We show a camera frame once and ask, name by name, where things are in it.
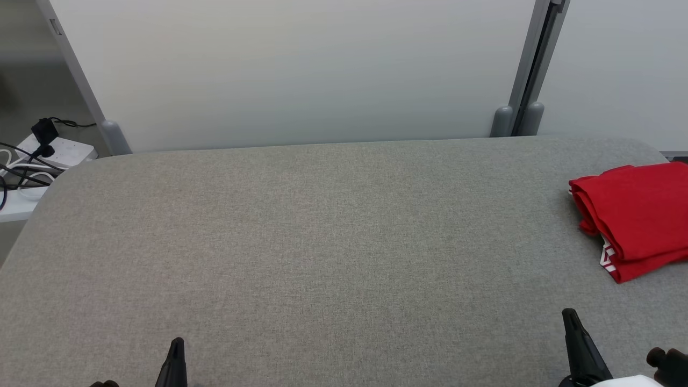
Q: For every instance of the black plug adapter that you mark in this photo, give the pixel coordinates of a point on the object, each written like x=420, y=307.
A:
x=44, y=130

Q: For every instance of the grey double-foot partition post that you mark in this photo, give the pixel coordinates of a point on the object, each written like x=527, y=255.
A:
x=529, y=64

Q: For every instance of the flat white power strip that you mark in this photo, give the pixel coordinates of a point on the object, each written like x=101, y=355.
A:
x=16, y=207

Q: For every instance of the white power strip with sockets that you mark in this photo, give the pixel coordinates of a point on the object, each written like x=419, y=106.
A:
x=75, y=150

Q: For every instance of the red garment with white stripes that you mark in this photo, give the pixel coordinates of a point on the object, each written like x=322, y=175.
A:
x=639, y=209

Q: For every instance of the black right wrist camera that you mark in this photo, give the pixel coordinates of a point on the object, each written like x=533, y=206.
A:
x=669, y=368

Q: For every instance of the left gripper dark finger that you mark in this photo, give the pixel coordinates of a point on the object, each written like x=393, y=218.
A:
x=180, y=371
x=165, y=371

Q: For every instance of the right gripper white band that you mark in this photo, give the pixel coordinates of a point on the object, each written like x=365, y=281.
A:
x=629, y=382

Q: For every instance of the grey single-foot partition post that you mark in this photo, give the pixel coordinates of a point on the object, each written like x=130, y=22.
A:
x=80, y=86

